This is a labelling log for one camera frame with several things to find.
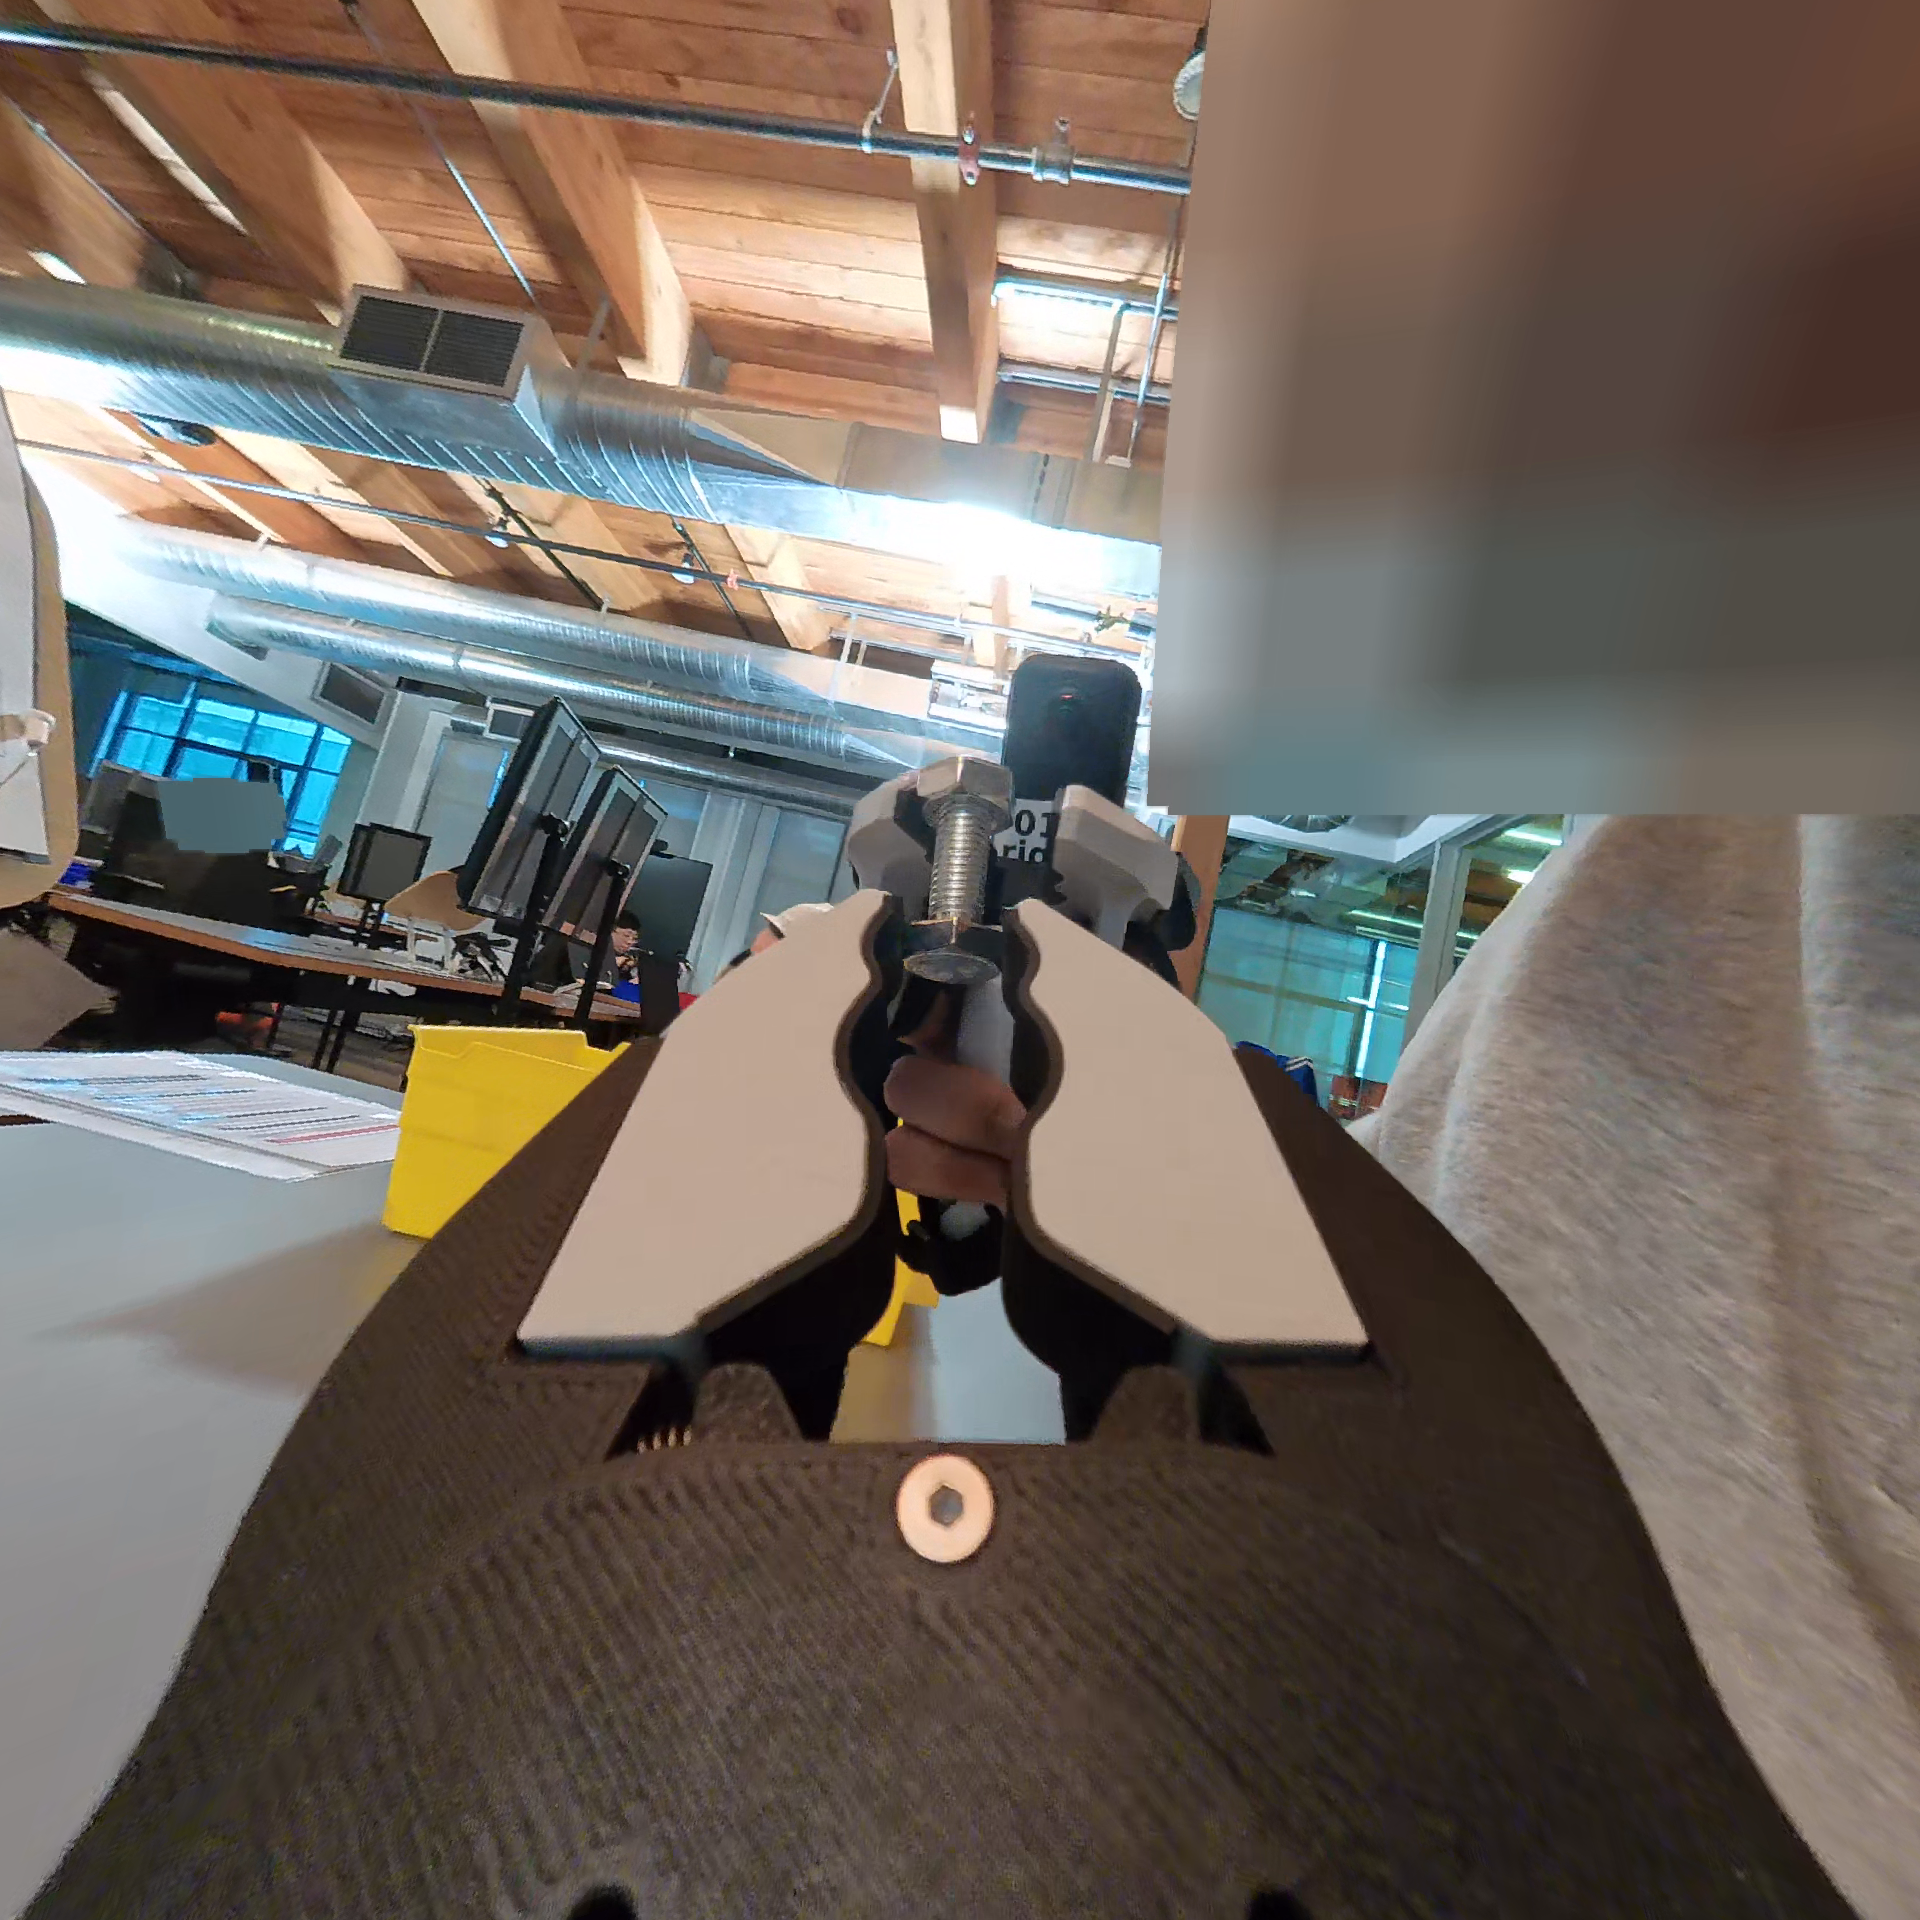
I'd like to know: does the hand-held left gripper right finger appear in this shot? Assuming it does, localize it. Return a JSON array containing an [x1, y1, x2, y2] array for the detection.
[[1006, 896, 1377, 1365]]

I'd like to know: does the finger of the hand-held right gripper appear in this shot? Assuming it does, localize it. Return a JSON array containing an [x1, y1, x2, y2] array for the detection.
[[1049, 786, 1179, 952], [843, 772, 935, 910]]

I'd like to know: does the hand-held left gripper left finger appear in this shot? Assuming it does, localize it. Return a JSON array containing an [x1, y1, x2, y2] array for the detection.
[[518, 886, 912, 1366]]

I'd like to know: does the steel threaded bolt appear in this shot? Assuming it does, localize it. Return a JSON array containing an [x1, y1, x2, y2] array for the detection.
[[903, 808, 1003, 987]]

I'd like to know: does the person's right forearm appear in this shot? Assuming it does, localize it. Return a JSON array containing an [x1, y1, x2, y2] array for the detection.
[[1351, 816, 1920, 1920]]

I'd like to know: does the grey desk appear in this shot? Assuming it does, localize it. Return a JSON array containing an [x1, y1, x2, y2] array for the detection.
[[0, 1117, 1071, 1920]]

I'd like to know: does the person's right hand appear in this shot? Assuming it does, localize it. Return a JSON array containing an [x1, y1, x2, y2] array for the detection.
[[882, 1057, 1033, 1202]]

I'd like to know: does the dark computer monitor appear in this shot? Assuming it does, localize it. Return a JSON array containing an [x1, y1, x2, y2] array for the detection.
[[622, 856, 714, 962]]

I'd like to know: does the yellow plastic bin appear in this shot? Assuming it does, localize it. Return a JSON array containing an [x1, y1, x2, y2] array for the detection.
[[383, 1024, 942, 1349]]

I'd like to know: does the large black computer monitor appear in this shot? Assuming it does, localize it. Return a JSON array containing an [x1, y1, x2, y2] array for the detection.
[[456, 697, 600, 917], [547, 765, 670, 940]]

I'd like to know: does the small black computer monitor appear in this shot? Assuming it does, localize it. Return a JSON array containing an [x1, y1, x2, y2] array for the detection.
[[337, 824, 432, 902]]

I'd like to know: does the long wooden office table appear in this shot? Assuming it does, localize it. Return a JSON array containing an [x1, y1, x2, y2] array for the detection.
[[54, 891, 648, 1024]]

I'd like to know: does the printed paper sheet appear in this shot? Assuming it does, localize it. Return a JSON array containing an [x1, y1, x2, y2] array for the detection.
[[0, 1049, 407, 1185]]

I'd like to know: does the long metal sprinkler pipe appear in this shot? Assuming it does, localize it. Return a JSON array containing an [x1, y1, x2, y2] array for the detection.
[[0, 18, 1194, 196]]

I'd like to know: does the wooden post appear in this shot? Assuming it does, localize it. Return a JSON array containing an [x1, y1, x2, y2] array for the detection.
[[1169, 814, 1234, 1004]]

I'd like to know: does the round spiral metal duct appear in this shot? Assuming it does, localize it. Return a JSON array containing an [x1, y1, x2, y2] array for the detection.
[[129, 526, 842, 677], [211, 596, 1000, 760]]

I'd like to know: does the ventilation duct with grille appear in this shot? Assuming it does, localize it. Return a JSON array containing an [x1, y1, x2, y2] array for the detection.
[[0, 276, 1163, 602]]

